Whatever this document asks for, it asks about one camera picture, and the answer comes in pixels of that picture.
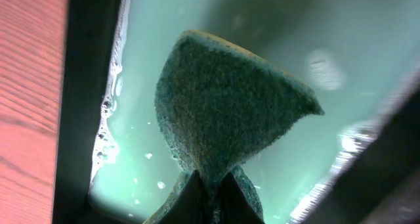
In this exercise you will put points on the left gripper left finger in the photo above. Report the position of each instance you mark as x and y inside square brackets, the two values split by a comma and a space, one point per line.
[190, 205]

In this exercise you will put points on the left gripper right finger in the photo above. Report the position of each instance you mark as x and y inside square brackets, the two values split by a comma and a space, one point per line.
[234, 206]

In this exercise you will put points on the green yellow sponge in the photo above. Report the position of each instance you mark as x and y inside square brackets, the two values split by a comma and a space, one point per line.
[217, 105]

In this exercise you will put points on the rectangular black water tray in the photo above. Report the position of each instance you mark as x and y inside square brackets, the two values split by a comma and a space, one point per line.
[360, 57]

